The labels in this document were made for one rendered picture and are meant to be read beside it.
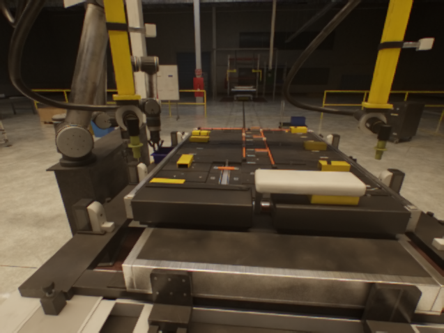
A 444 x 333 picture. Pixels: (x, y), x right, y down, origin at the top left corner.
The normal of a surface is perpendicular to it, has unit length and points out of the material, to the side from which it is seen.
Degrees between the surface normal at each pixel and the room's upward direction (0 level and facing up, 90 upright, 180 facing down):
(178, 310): 0
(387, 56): 90
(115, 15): 90
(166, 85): 90
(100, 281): 0
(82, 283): 0
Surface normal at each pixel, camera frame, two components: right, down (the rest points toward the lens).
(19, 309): 0.00, -0.93
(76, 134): 0.57, 0.29
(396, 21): -0.33, 0.34
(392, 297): -0.08, 0.36
